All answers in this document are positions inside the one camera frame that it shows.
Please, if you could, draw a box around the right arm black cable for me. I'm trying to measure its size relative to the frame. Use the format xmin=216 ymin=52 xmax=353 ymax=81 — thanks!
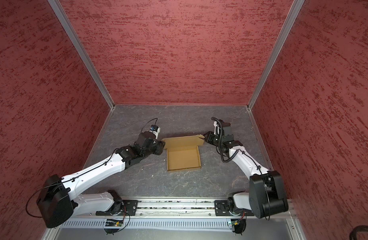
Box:
xmin=210 ymin=116 xmax=271 ymax=221

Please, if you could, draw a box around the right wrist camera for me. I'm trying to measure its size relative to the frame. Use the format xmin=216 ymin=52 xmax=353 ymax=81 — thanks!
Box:
xmin=213 ymin=120 xmax=233 ymax=137

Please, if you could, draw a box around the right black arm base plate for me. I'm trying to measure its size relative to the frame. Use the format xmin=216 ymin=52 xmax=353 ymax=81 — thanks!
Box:
xmin=214 ymin=200 xmax=254 ymax=217

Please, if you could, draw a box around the aluminium front rail frame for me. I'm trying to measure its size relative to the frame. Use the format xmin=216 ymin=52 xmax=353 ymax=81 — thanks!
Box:
xmin=41 ymin=196 xmax=307 ymax=240

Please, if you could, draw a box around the perforated metal cable tray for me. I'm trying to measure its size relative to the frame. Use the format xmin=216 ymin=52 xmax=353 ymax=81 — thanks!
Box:
xmin=60 ymin=218 xmax=232 ymax=231

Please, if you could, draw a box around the right aluminium corner post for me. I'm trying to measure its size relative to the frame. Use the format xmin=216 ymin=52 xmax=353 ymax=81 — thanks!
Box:
xmin=247 ymin=0 xmax=305 ymax=111

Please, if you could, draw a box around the left aluminium corner post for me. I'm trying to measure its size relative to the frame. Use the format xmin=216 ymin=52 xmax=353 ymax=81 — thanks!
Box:
xmin=48 ymin=0 xmax=116 ymax=111

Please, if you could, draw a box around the brown cardboard box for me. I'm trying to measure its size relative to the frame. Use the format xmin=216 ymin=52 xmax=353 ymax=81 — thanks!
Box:
xmin=162 ymin=135 xmax=205 ymax=172

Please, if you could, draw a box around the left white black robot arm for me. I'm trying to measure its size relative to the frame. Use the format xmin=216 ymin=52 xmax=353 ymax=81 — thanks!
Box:
xmin=36 ymin=125 xmax=165 ymax=229

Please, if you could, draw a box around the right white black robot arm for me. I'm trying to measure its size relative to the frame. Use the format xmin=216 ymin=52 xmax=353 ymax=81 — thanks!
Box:
xmin=204 ymin=132 xmax=289 ymax=219

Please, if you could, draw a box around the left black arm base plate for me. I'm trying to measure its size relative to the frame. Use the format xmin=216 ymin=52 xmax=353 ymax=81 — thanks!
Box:
xmin=96 ymin=200 xmax=139 ymax=217

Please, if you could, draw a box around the aluminium corner post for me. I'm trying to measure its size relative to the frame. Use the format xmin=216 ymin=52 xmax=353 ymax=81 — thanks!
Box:
xmin=48 ymin=0 xmax=116 ymax=111
xmin=247 ymin=0 xmax=305 ymax=111

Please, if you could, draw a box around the black cable bundle at corner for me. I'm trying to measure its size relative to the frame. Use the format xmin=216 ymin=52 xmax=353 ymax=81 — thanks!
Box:
xmin=349 ymin=224 xmax=368 ymax=240

